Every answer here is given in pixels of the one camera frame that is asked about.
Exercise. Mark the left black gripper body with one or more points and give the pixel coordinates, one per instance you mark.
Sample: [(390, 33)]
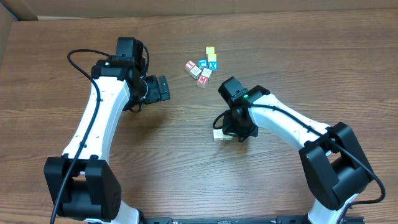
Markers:
[(153, 93)]

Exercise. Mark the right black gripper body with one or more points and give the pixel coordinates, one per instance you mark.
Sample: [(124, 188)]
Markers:
[(234, 125)]

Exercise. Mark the blue-faced wooden block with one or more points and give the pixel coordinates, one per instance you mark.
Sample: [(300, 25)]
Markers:
[(227, 137)]

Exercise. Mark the red M block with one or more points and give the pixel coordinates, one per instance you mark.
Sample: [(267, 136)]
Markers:
[(202, 81)]

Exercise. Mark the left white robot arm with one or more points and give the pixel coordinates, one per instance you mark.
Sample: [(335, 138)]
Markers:
[(81, 183)]

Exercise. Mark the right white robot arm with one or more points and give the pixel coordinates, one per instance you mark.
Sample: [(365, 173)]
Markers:
[(335, 166)]

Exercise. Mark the white patterned block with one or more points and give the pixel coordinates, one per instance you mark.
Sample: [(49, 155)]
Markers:
[(195, 72)]

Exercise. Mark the red letter block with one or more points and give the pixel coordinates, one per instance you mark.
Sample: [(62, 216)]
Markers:
[(189, 66)]

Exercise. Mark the white red-edged block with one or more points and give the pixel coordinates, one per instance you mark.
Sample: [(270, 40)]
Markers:
[(206, 72)]

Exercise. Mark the blue picture block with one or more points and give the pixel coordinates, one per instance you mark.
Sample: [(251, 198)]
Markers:
[(202, 63)]

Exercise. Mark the blue X block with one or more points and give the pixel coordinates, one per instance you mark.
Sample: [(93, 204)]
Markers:
[(213, 66)]

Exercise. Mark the near yellow block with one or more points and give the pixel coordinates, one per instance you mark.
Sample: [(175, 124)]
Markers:
[(212, 57)]

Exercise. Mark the yellow block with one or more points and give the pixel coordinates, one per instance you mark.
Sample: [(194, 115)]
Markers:
[(212, 57), (209, 50)]

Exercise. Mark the far yellow block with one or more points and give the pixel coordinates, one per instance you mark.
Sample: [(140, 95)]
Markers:
[(209, 50)]

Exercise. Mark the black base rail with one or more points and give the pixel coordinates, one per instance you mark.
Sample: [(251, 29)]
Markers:
[(294, 219)]

